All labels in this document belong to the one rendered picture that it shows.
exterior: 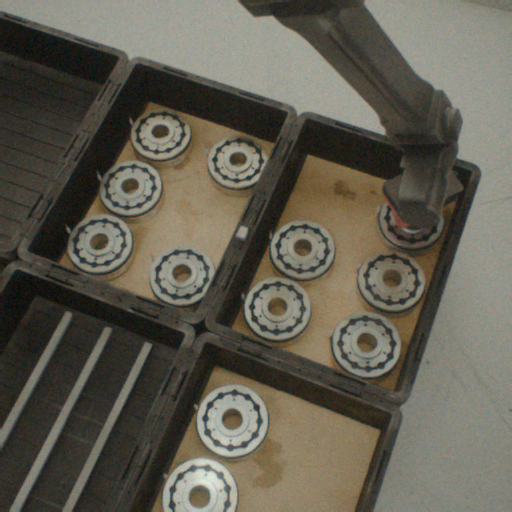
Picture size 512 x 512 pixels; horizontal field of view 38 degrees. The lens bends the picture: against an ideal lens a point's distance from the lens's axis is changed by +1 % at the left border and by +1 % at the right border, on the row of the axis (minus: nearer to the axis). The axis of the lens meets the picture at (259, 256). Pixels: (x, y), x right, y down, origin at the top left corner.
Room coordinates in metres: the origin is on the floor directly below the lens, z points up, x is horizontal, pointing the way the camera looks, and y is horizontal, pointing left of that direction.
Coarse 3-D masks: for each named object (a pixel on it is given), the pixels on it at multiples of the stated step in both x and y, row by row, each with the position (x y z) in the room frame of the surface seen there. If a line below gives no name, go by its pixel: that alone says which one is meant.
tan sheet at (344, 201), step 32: (320, 160) 0.67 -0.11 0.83; (320, 192) 0.61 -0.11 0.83; (352, 192) 0.61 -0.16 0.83; (320, 224) 0.55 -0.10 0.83; (352, 224) 0.55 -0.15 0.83; (448, 224) 0.54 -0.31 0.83; (352, 256) 0.49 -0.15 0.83; (416, 256) 0.48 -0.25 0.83; (320, 288) 0.44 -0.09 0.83; (352, 288) 0.43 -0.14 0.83; (320, 320) 0.38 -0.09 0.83; (416, 320) 0.38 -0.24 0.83; (320, 352) 0.33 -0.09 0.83; (384, 384) 0.28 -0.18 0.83
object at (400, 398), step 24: (312, 120) 0.68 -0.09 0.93; (336, 120) 0.68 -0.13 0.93; (288, 144) 0.64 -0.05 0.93; (384, 144) 0.64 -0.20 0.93; (456, 168) 0.59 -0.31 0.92; (264, 192) 0.56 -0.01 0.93; (456, 240) 0.46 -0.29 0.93; (240, 264) 0.44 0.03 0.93; (216, 312) 0.36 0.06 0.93; (432, 312) 0.35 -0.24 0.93; (240, 336) 0.33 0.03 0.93; (288, 360) 0.29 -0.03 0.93; (312, 360) 0.29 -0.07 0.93; (360, 384) 0.26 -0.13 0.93; (408, 384) 0.25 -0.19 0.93
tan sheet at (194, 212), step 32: (192, 128) 0.75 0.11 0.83; (224, 128) 0.74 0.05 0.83; (128, 160) 0.68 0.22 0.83; (192, 160) 0.68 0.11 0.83; (128, 192) 0.62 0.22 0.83; (192, 192) 0.62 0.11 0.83; (128, 224) 0.56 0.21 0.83; (160, 224) 0.56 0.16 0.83; (192, 224) 0.56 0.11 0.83; (224, 224) 0.56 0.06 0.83; (64, 256) 0.51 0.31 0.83; (128, 288) 0.45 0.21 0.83
